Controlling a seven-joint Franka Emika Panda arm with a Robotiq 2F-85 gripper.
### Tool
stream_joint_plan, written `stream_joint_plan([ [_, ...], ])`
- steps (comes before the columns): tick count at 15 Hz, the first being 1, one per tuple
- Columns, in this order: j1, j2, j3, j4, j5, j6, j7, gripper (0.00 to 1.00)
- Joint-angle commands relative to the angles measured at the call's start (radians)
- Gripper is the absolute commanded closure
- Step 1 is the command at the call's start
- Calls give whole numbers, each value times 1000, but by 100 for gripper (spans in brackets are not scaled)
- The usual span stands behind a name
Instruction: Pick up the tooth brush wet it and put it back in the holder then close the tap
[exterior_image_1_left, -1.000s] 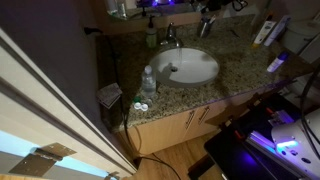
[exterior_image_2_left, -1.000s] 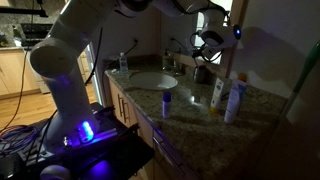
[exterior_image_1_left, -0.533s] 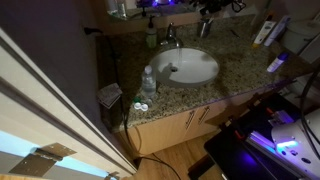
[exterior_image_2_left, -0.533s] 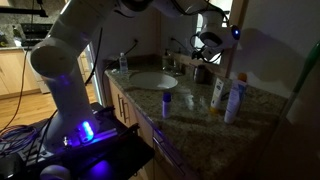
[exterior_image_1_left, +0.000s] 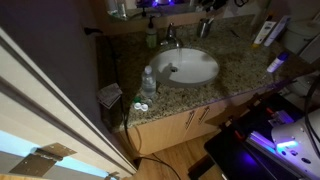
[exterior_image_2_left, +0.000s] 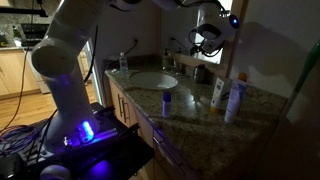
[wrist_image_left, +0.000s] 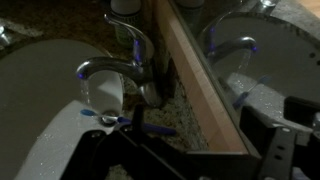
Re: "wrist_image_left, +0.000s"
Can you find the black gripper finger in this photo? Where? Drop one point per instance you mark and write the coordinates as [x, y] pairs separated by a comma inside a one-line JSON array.
[[137, 124]]

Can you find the chrome faucet with lever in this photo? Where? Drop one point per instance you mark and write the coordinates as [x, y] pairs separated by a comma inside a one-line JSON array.
[[140, 69]]

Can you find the white oval sink basin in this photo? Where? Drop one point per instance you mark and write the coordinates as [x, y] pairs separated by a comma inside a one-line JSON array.
[[41, 100]]

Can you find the wood framed wall mirror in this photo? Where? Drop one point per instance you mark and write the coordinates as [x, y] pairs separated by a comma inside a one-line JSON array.
[[230, 54]]

